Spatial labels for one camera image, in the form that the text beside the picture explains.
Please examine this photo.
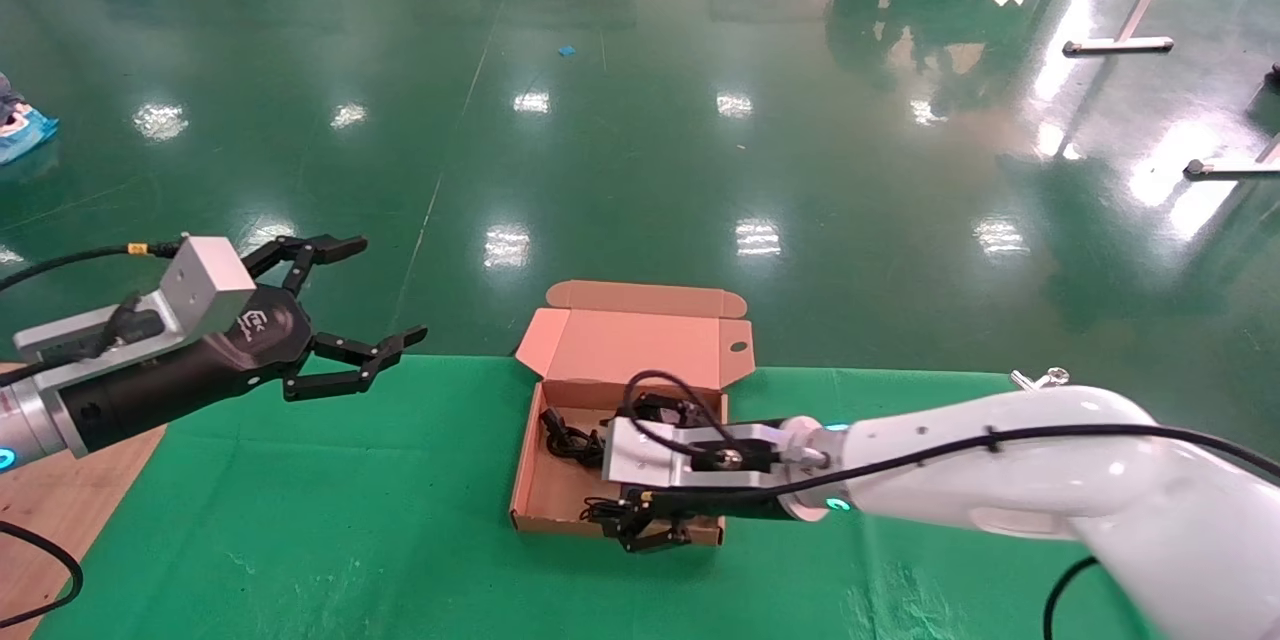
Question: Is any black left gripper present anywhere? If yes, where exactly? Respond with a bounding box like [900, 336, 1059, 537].
[60, 234, 429, 451]

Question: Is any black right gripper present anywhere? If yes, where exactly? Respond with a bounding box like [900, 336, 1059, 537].
[600, 392, 801, 554]

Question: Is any black power cable with plug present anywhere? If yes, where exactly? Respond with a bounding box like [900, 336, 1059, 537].
[540, 406, 607, 467]

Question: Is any open brown cardboard box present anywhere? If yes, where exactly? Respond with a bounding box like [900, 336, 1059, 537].
[510, 281, 756, 546]

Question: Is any green table cloth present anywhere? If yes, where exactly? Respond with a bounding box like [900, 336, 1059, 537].
[35, 350, 1161, 640]

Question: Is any blue shoe cover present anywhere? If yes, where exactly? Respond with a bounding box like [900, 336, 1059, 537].
[0, 75, 60, 165]

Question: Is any white metal floor foot bar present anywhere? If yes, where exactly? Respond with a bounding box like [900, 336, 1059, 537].
[1184, 135, 1280, 181]

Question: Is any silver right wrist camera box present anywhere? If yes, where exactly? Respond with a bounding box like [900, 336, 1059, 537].
[603, 417, 791, 492]

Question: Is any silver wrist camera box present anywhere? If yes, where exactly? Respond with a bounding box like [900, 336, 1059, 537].
[603, 417, 791, 492]
[15, 237, 257, 367]

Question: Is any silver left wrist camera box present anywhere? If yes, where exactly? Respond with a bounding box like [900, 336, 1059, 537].
[15, 237, 257, 367]

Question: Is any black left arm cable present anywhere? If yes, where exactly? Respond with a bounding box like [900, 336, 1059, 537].
[0, 238, 187, 627]

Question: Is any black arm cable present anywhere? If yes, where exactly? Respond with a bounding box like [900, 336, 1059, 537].
[618, 370, 1280, 640]
[0, 238, 187, 627]

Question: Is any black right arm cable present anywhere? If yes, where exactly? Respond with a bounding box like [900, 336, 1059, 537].
[618, 370, 1280, 640]

